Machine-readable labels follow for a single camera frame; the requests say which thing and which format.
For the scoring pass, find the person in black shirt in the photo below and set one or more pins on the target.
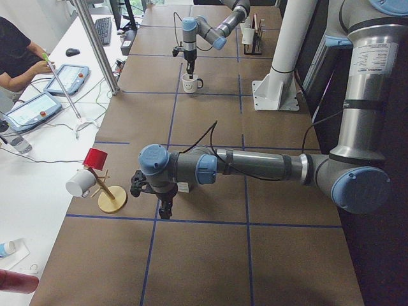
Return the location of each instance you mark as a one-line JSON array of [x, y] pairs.
[[21, 58]]

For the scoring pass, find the white smiley mug black handle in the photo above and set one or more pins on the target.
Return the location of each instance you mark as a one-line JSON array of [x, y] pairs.
[[191, 86]]

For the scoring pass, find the white ribbed mug on rack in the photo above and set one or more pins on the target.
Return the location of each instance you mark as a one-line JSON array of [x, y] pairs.
[[248, 36]]

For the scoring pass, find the black computer mouse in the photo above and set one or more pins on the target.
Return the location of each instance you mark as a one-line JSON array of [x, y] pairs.
[[70, 52]]

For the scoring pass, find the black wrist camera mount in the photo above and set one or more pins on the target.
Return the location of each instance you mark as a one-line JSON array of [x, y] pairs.
[[176, 50], [139, 184]]

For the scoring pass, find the red cup on tree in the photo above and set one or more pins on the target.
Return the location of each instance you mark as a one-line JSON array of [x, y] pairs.
[[95, 159]]

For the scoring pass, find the long silver rod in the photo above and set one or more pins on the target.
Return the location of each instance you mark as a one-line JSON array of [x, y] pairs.
[[51, 66]]

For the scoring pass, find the wooden mug tree stand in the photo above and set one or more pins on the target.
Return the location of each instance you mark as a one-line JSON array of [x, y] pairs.
[[111, 199]]

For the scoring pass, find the far teach pendant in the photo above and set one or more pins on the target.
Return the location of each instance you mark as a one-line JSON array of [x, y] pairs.
[[72, 78]]

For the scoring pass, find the teach pendant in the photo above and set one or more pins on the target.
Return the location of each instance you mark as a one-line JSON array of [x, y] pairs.
[[32, 113], [72, 78]]

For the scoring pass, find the white small bottle lying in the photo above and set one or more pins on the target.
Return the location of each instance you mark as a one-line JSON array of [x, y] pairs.
[[7, 248]]

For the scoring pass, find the red bottle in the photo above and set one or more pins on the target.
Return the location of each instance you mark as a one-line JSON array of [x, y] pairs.
[[18, 283]]

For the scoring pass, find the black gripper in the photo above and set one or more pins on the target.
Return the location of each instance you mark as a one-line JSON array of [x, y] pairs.
[[167, 194], [189, 58]]

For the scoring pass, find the black keyboard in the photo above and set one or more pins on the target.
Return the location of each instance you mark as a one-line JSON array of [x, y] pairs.
[[104, 29]]

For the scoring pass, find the clear water bottle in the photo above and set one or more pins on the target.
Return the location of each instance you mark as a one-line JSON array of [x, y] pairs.
[[16, 140]]

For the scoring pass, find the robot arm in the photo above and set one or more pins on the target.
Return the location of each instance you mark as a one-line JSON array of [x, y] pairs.
[[222, 159], [215, 36]]

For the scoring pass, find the white cup on tree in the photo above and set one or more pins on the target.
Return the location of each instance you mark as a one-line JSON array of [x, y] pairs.
[[80, 183]]

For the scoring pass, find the aluminium frame post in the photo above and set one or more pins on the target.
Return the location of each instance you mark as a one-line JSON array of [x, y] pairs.
[[99, 52]]

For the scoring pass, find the near teach pendant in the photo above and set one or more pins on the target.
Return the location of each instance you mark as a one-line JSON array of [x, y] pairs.
[[32, 113]]

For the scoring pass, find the white camera pole base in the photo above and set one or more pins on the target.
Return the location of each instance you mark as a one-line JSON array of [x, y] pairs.
[[277, 91]]

